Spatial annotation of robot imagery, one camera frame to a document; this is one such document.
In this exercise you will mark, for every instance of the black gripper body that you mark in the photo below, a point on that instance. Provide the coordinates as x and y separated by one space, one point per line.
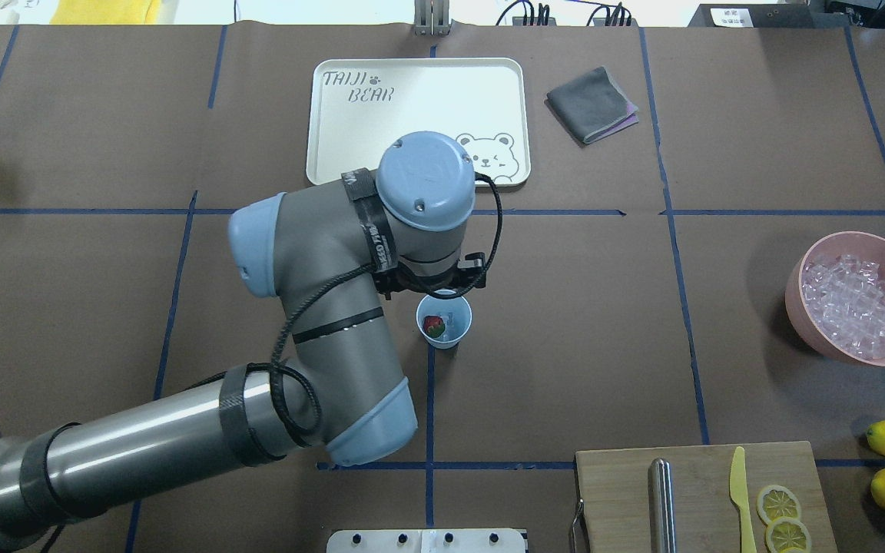
417 283

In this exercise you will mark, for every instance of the red strawberry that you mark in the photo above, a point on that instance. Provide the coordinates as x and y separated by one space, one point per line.
434 327

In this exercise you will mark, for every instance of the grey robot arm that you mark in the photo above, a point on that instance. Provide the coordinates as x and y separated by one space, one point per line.
331 253

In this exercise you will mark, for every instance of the light blue plastic cup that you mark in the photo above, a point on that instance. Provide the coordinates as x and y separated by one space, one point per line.
447 302

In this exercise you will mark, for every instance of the clear ice cubes pile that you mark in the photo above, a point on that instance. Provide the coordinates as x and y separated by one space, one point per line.
845 296

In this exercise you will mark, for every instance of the cream bear serving tray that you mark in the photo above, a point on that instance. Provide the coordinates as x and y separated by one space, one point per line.
358 107

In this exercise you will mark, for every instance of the grey folded cloth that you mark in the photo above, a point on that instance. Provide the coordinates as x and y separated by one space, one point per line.
592 106

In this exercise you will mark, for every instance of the wooden cutting board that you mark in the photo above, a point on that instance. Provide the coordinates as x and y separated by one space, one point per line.
614 486

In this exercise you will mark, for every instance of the steel black muddler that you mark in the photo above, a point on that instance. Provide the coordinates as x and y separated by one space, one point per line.
663 533

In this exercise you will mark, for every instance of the yellow plastic knife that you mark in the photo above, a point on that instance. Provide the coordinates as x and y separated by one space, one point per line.
738 490

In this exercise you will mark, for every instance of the lemon slice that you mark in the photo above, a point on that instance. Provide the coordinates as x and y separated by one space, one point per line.
777 501
786 534

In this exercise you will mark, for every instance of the pink ribbed bowl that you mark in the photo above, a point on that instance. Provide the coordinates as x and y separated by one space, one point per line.
864 245

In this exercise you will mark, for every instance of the yellow cloth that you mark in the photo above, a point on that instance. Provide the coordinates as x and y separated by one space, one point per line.
106 13

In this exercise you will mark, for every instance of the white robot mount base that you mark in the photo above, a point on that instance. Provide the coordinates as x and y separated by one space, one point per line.
429 540

